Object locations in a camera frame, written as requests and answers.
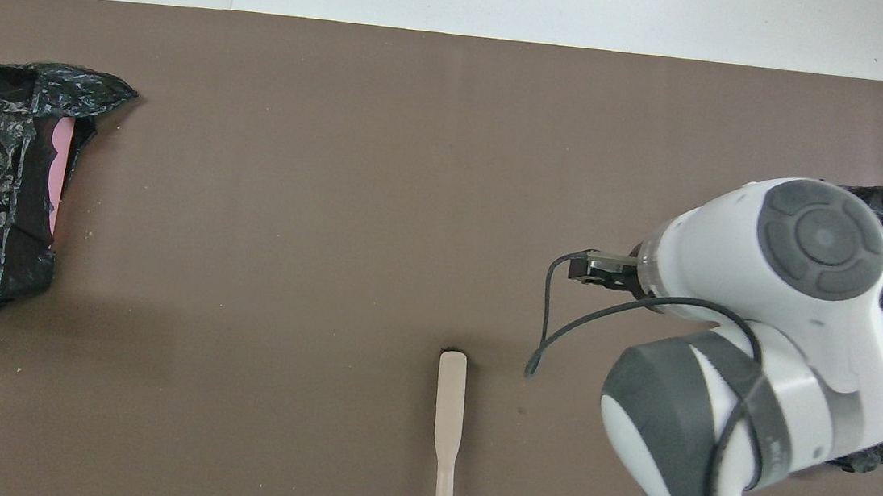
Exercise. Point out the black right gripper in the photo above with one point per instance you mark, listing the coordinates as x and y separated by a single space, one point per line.
624 274

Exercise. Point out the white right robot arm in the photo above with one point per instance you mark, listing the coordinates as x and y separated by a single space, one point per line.
766 328

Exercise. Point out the brown table mat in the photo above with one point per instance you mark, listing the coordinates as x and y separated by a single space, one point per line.
334 189

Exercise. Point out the pink plastic bin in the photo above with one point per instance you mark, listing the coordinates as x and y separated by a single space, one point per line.
58 171

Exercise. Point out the beige hand brush black bristles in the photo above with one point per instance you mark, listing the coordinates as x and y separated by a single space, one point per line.
448 419

